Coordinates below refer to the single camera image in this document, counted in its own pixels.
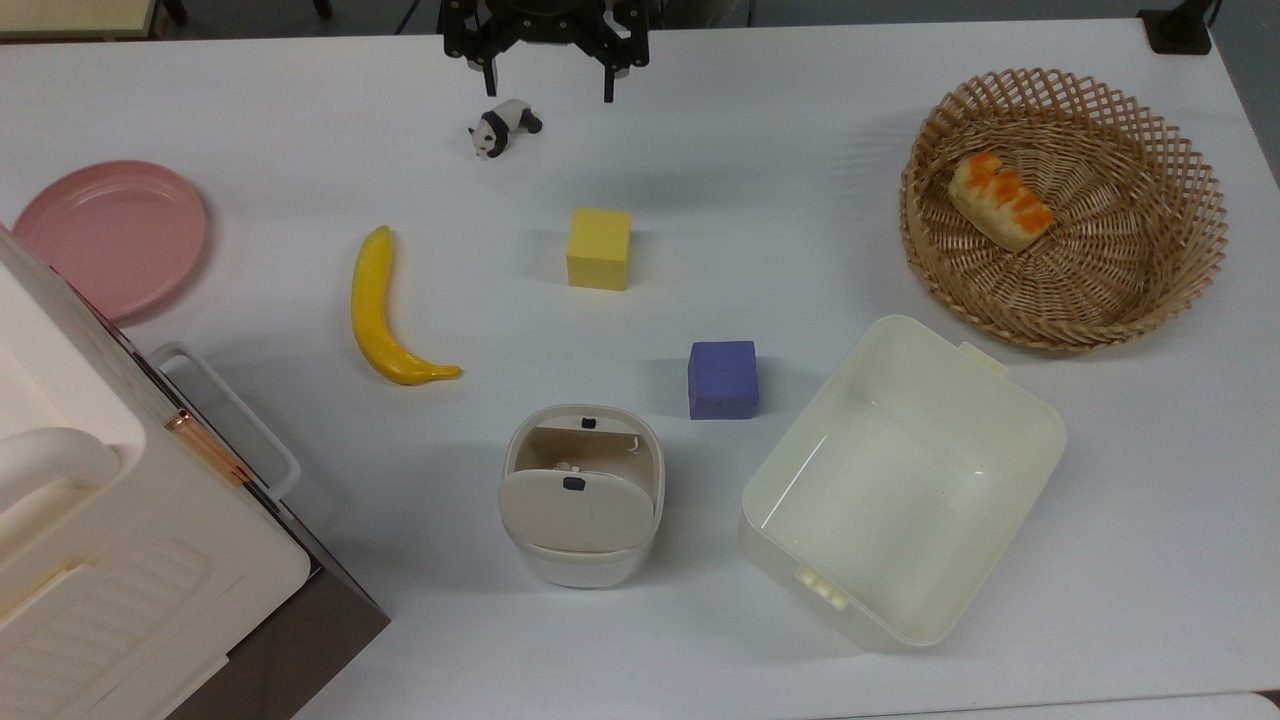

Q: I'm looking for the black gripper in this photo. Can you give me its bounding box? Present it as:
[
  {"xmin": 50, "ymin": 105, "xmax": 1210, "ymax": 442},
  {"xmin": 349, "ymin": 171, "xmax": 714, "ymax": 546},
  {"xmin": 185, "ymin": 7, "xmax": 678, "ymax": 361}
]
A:
[{"xmin": 440, "ymin": 0, "xmax": 651, "ymax": 103}]

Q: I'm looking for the beige dustbin lid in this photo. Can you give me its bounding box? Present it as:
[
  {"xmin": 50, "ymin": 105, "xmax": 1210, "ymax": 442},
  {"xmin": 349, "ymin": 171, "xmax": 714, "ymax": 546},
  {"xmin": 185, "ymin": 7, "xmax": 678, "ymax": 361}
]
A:
[{"xmin": 498, "ymin": 468, "xmax": 656, "ymax": 553}]

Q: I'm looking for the small beige dustbin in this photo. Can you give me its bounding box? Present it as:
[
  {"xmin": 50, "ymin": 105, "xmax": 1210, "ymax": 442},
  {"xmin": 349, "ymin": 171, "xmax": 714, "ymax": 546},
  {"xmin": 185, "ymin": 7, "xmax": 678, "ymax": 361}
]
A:
[{"xmin": 498, "ymin": 403, "xmax": 666, "ymax": 589}]

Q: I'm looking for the panda toy figure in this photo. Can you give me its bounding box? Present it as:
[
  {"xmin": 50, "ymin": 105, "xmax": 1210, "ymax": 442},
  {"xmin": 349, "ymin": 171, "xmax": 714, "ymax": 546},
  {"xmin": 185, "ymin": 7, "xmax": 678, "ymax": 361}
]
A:
[{"xmin": 467, "ymin": 98, "xmax": 544, "ymax": 161}]

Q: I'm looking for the yellow foam cube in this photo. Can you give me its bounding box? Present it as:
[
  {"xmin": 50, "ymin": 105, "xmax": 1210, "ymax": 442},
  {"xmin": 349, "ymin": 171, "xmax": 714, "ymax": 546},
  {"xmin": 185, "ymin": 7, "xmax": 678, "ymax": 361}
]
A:
[{"xmin": 566, "ymin": 208, "xmax": 633, "ymax": 292}]

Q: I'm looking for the yellow toy banana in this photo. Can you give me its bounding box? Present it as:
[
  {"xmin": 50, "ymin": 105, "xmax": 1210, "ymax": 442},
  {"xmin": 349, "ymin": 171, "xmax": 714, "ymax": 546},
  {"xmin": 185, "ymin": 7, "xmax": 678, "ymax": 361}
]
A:
[{"xmin": 350, "ymin": 225, "xmax": 463, "ymax": 386}]

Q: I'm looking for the purple foam cube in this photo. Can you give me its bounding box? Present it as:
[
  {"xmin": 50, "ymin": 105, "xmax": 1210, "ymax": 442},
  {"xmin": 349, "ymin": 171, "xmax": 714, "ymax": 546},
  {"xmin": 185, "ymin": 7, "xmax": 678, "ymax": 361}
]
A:
[{"xmin": 687, "ymin": 340, "xmax": 759, "ymax": 421}]

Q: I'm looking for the orange topped toy bread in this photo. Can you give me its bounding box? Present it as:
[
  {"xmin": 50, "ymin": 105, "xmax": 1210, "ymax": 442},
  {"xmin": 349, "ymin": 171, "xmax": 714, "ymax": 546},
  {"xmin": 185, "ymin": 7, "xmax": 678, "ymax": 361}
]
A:
[{"xmin": 948, "ymin": 152, "xmax": 1056, "ymax": 253}]

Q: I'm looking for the pink plastic plate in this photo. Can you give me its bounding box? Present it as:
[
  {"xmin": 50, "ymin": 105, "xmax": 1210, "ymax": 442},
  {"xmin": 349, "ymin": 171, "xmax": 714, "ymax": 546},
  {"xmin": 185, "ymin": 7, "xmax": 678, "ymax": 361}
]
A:
[{"xmin": 10, "ymin": 160, "xmax": 208, "ymax": 323}]

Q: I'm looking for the yellowish wooden table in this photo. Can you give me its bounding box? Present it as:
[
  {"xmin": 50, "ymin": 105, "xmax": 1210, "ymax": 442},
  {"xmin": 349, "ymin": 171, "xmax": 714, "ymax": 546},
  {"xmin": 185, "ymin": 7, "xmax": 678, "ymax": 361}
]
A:
[{"xmin": 0, "ymin": 0, "xmax": 161, "ymax": 41}]

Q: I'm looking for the cream plastic open container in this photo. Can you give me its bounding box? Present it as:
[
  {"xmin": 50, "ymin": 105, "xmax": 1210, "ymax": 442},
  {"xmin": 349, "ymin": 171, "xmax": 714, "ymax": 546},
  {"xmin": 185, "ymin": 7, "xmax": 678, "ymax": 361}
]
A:
[{"xmin": 738, "ymin": 315, "xmax": 1068, "ymax": 653}]

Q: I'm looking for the woven wicker basket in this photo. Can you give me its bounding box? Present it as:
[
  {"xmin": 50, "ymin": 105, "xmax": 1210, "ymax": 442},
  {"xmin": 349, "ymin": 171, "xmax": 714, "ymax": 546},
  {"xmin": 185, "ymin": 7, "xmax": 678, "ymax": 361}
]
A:
[{"xmin": 900, "ymin": 68, "xmax": 1229, "ymax": 351}]

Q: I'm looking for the white drawer handle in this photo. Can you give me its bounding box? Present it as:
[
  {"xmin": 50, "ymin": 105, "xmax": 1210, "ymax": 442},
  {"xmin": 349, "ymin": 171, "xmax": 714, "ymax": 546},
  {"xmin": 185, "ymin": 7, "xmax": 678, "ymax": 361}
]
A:
[{"xmin": 148, "ymin": 342, "xmax": 301, "ymax": 501}]

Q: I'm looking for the black camera stand clamp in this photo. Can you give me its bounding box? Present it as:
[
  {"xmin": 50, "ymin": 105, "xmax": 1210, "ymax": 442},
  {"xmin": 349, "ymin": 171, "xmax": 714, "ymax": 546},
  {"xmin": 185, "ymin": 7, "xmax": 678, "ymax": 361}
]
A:
[{"xmin": 1137, "ymin": 0, "xmax": 1216, "ymax": 55}]

